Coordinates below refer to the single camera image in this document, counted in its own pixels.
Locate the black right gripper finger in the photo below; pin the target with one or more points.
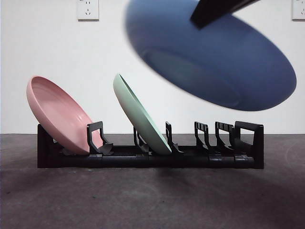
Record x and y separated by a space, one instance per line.
209 12

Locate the blue plate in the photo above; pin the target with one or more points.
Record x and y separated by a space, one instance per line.
214 66

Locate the pale green plate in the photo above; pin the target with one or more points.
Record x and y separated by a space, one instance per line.
140 119

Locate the pink plate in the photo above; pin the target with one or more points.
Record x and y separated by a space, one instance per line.
59 119

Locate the black dish rack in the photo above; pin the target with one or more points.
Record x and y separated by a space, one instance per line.
166 161

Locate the white wall socket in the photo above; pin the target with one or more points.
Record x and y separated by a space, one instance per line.
299 12
88 12

